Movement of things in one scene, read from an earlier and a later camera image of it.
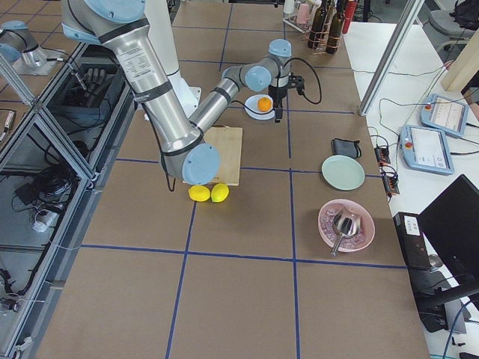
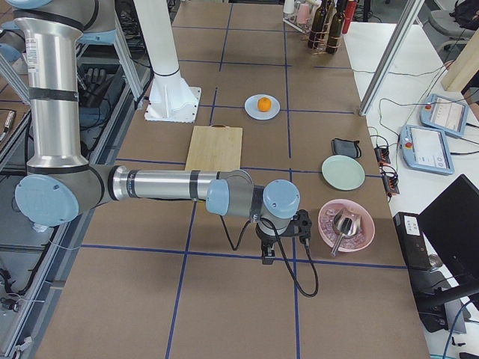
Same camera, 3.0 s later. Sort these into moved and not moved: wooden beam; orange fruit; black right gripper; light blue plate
Moved: black right gripper
Not moved: orange fruit; light blue plate; wooden beam
